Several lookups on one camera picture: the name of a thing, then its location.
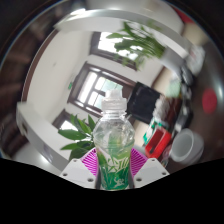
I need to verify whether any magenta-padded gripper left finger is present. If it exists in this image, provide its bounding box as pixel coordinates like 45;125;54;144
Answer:
59;147;100;189

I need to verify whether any white mug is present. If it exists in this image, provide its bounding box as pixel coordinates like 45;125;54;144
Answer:
169;127;205;165

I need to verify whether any grey round object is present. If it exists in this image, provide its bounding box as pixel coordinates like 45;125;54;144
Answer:
181;66;196;85

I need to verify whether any clear green-labelled drink bottle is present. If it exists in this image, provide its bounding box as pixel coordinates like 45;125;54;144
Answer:
92;88;136;191

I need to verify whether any brown-framed window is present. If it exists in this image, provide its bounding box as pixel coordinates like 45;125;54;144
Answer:
89;31;141;71
52;109;80;131

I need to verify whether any broad-leaved potted plant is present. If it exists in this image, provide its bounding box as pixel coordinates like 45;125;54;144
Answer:
106;20;188;71
57;113;98;161

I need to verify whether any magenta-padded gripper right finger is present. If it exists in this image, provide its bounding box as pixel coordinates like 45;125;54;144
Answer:
129;147;170;188

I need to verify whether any brown box of snacks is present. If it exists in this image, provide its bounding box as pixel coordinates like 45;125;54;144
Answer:
154;94;183;126

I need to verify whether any flat round red coaster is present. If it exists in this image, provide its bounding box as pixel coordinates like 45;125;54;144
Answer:
201;86;219;115

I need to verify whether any white printed leaflet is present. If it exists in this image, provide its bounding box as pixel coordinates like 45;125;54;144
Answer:
187;46;206;75

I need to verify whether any red plastic box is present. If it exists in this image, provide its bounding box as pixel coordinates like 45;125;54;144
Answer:
143;126;173;160

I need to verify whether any green flat box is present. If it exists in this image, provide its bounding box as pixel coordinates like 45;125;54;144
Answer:
142;117;165;145

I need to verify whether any brown wooden double door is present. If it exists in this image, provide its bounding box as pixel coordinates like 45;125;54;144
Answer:
67;61;135;118

